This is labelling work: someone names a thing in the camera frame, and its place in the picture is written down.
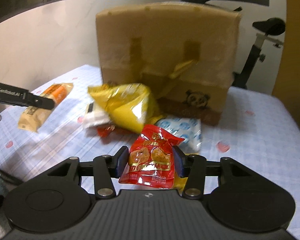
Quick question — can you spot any orange and tan bread packet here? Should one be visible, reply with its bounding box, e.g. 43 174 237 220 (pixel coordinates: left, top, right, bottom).
17 82 74 133

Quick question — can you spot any blue and white packet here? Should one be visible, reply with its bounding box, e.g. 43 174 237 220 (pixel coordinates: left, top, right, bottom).
155 117 203 153

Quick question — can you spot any yellow snack bag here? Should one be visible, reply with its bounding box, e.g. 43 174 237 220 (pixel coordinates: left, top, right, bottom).
87 82 165 134

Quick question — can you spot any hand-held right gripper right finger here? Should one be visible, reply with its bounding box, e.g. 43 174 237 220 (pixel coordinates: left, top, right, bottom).
172 146 255 198

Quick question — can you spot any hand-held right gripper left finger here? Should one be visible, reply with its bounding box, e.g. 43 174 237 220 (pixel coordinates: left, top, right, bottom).
47 146 129 200

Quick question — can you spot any ochre door panel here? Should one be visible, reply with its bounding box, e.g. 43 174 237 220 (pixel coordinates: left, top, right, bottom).
272 0 300 103

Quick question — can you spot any red snack packet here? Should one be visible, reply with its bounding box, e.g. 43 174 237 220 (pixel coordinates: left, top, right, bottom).
118 124 185 189

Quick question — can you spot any cardboard box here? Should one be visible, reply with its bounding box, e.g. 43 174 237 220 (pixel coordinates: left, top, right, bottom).
95 1 242 127

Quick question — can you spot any red packet with gold label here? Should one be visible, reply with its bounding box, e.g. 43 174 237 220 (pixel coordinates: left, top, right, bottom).
97 124 118 137

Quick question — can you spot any black exercise bike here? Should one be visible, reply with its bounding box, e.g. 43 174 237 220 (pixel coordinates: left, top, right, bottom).
177 0 286 89

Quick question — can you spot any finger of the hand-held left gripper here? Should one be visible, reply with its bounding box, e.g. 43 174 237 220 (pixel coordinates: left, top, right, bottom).
25 92 56 110

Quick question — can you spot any white snack packet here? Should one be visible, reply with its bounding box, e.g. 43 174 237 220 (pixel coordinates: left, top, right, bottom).
82 102 112 129

